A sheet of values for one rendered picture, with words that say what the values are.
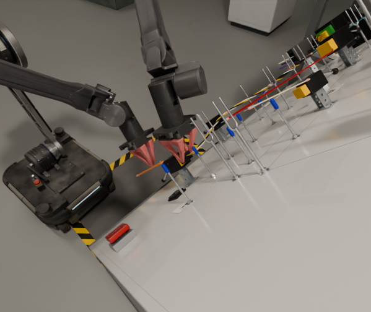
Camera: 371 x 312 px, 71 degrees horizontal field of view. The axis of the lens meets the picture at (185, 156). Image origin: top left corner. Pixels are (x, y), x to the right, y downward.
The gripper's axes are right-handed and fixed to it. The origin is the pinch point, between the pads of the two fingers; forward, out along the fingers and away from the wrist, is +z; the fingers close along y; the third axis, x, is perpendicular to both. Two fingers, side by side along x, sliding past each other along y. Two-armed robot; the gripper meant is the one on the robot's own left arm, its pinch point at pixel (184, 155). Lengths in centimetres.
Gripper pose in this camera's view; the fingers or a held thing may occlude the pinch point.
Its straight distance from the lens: 66.4
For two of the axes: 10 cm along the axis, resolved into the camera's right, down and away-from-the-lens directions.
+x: -7.5, -0.6, 6.6
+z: 3.0, 8.6, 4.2
